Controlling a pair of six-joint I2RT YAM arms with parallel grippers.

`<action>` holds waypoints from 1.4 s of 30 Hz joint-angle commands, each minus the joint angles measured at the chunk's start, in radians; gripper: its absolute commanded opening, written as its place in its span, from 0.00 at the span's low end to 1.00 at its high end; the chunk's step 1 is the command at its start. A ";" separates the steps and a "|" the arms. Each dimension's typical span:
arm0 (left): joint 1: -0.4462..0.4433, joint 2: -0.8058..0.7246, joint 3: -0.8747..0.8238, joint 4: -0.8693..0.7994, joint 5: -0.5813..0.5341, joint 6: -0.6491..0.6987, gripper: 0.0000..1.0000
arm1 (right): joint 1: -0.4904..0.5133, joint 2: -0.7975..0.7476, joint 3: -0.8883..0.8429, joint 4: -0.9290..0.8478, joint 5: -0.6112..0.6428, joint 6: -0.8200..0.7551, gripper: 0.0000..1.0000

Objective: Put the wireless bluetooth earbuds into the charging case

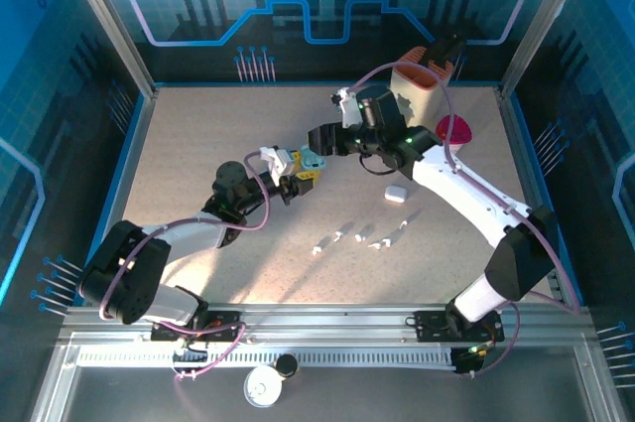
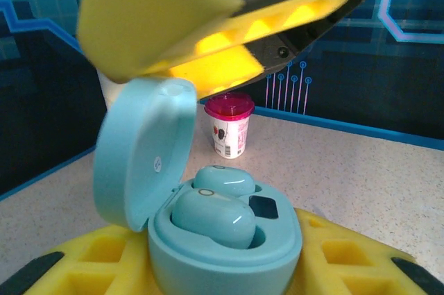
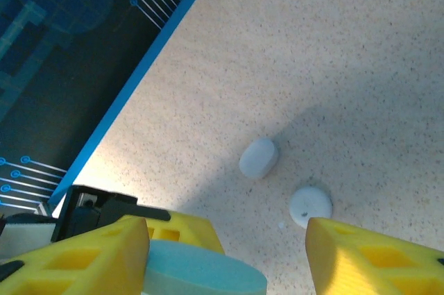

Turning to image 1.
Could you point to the light blue earbud case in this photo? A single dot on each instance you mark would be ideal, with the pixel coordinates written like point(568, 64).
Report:
point(312, 159)

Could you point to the white earbud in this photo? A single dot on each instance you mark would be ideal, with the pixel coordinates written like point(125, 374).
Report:
point(403, 224)
point(361, 237)
point(387, 242)
point(338, 236)
point(316, 249)
point(374, 245)

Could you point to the white rectangular earbud case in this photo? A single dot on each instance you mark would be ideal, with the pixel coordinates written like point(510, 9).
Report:
point(396, 193)

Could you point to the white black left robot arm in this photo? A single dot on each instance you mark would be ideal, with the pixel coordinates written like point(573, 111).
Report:
point(193, 243)

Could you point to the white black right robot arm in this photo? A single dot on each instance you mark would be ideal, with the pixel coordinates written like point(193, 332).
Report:
point(461, 183)

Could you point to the cream knife block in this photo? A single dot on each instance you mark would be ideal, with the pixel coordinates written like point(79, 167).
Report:
point(426, 94)

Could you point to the pink lidded cup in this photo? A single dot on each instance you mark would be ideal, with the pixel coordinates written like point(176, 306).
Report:
point(454, 129)

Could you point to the aluminium table side bar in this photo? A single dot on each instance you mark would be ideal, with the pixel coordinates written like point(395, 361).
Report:
point(511, 119)
point(131, 169)

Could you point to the black round cap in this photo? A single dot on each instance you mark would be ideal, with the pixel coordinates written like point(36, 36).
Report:
point(287, 365)

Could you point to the white round lid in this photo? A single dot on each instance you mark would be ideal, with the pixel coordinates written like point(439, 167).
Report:
point(263, 389)

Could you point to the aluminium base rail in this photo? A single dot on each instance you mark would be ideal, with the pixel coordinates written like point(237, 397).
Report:
point(327, 323)

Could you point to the aluminium frame post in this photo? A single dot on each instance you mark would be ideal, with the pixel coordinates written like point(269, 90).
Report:
point(545, 20)
point(109, 20)

